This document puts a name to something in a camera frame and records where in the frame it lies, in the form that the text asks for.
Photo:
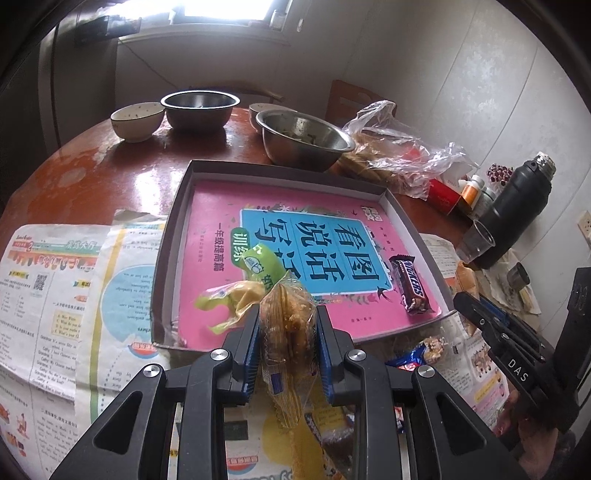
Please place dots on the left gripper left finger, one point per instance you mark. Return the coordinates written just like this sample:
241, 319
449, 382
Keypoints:
243, 346

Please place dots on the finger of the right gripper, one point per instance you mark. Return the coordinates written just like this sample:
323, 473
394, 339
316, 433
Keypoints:
498, 337
516, 325

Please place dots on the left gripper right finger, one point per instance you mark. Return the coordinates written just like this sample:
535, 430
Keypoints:
338, 383

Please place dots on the clear pastry snack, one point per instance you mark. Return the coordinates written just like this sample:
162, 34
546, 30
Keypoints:
312, 438

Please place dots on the Snickers chocolate bar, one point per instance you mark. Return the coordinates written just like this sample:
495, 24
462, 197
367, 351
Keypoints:
413, 294

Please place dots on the blue Oreo packet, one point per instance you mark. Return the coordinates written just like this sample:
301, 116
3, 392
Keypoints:
411, 360

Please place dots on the green yellow snack packet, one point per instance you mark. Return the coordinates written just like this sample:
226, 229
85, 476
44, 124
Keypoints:
263, 270

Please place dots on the clear cookie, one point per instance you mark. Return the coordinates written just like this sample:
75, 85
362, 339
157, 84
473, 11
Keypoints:
434, 349

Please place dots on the English newspaper sheet right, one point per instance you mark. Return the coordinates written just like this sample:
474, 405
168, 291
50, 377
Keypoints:
461, 350

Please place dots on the english newspaper sheet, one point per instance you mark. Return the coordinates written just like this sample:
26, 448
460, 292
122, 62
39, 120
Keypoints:
75, 328
461, 350

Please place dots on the small steel cup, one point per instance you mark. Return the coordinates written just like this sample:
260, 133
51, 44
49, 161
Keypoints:
517, 277

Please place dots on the clear plastic cup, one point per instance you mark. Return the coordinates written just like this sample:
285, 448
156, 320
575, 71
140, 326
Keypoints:
475, 242

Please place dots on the pink Chinese workbook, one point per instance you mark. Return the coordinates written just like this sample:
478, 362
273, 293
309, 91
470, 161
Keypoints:
333, 244

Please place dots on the red tissue pack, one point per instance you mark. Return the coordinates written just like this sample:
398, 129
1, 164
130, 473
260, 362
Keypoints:
442, 197

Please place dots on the orange medicine bottle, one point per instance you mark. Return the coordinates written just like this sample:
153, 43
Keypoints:
472, 190

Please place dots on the black thermos flask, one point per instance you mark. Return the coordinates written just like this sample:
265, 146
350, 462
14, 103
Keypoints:
517, 206

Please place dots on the grey cardboard box tray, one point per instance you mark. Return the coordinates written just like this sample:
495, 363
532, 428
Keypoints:
166, 278

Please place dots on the English newspaper sheet left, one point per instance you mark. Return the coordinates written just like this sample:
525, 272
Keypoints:
75, 328

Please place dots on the clear plastic bag with bread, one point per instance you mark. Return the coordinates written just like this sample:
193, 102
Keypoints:
389, 153

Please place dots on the steel bowl near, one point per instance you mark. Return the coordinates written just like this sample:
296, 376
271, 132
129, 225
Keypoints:
296, 140

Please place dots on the steel bowl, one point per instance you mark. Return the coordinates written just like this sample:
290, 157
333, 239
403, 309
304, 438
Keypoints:
296, 140
198, 111

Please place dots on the steel bowl far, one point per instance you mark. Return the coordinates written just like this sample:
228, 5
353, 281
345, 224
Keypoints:
198, 111

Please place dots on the wooden chair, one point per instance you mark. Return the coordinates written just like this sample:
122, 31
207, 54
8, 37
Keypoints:
345, 99

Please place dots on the dark refrigerator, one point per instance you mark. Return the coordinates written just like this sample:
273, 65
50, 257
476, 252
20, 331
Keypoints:
62, 88

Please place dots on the wall power socket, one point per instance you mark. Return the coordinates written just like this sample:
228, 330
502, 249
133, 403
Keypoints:
584, 225

